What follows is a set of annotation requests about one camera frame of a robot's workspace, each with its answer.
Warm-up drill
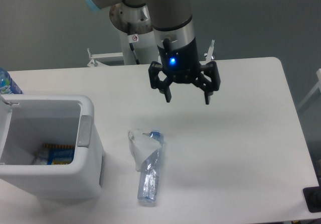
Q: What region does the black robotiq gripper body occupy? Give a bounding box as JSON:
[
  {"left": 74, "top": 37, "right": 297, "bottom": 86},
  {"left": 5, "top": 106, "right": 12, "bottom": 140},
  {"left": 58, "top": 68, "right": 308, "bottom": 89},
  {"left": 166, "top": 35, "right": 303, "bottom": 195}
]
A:
[{"left": 158, "top": 38, "right": 200, "bottom": 84}]

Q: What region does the black device at table edge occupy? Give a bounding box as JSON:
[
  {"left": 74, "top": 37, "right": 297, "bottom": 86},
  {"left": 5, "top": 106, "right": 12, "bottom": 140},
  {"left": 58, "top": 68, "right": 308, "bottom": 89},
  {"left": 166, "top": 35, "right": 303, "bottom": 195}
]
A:
[{"left": 303, "top": 186, "right": 320, "bottom": 213}]

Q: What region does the white open trash can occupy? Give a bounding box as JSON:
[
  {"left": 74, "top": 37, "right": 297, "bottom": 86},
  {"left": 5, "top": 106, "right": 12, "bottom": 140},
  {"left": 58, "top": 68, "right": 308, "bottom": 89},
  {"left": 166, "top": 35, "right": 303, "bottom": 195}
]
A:
[{"left": 1, "top": 94, "right": 105, "bottom": 199}]

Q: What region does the right white base bracket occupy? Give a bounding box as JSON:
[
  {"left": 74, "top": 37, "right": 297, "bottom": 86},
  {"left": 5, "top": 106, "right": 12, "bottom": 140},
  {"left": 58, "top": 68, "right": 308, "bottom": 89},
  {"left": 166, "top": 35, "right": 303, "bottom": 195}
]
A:
[{"left": 204, "top": 39, "right": 215, "bottom": 61}]

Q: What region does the white paper napkin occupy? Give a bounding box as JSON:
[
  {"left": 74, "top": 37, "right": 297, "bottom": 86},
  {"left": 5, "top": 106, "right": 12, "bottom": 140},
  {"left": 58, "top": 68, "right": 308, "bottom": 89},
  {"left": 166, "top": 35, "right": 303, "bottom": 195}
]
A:
[{"left": 127, "top": 129, "right": 162, "bottom": 172}]

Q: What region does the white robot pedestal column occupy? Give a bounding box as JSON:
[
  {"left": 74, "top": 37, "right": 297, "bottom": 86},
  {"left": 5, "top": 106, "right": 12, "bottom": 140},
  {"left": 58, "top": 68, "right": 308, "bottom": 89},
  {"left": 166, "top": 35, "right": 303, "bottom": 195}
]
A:
[{"left": 109, "top": 3, "right": 161, "bottom": 66}]

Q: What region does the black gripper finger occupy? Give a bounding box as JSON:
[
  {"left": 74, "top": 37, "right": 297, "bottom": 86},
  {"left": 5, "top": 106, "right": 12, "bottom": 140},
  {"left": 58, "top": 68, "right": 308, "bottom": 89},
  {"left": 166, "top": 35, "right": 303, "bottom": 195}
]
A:
[
  {"left": 192, "top": 61, "right": 221, "bottom": 105},
  {"left": 148, "top": 61, "right": 173, "bottom": 102}
]

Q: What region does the blue labelled drink bottle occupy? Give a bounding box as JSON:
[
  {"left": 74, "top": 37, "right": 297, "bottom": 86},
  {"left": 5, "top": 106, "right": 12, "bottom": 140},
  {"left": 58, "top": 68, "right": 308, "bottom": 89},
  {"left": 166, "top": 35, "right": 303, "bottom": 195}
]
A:
[{"left": 1, "top": 68, "right": 23, "bottom": 94}]

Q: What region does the white frame right edge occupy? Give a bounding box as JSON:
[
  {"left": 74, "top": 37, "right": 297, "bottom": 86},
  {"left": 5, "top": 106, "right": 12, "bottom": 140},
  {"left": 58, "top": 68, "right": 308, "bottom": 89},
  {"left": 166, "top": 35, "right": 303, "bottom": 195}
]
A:
[{"left": 297, "top": 68, "right": 320, "bottom": 113}]

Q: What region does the blue yellow snack wrapper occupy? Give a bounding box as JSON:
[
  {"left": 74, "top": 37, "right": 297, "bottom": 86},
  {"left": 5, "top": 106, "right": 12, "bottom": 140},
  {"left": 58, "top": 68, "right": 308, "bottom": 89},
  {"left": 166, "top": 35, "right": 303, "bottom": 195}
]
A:
[{"left": 41, "top": 144, "right": 75, "bottom": 165}]

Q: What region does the black cable on pedestal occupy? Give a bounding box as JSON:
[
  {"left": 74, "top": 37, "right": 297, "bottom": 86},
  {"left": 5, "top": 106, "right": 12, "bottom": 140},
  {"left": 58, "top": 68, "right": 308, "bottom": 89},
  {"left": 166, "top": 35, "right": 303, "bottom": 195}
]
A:
[{"left": 126, "top": 22, "right": 140, "bottom": 65}]

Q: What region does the clear empty plastic bottle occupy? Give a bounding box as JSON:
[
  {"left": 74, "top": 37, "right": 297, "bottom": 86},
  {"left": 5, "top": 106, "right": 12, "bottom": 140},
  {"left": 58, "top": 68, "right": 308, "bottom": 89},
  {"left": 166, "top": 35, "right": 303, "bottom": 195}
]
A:
[{"left": 137, "top": 130, "right": 164, "bottom": 206}]

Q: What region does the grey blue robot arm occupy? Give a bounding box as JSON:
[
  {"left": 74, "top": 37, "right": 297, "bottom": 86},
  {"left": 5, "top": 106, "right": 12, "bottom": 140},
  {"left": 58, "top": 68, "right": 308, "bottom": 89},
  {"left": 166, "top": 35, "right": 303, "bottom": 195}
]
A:
[{"left": 85, "top": 0, "right": 221, "bottom": 104}]

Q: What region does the clear wrapper in bin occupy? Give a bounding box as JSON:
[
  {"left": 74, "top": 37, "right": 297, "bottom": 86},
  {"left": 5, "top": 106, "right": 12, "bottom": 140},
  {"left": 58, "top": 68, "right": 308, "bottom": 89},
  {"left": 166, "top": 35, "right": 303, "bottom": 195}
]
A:
[{"left": 32, "top": 149, "right": 50, "bottom": 165}]

